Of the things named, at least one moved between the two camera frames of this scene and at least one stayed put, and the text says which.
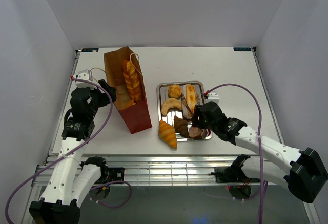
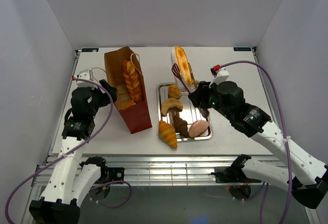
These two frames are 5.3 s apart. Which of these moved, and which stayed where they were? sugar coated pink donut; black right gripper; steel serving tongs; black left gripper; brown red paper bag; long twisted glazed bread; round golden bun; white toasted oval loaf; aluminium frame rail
Moved: black right gripper; steel serving tongs; white toasted oval loaf
Stayed: brown red paper bag; aluminium frame rail; black left gripper; round golden bun; sugar coated pink donut; long twisted glazed bread
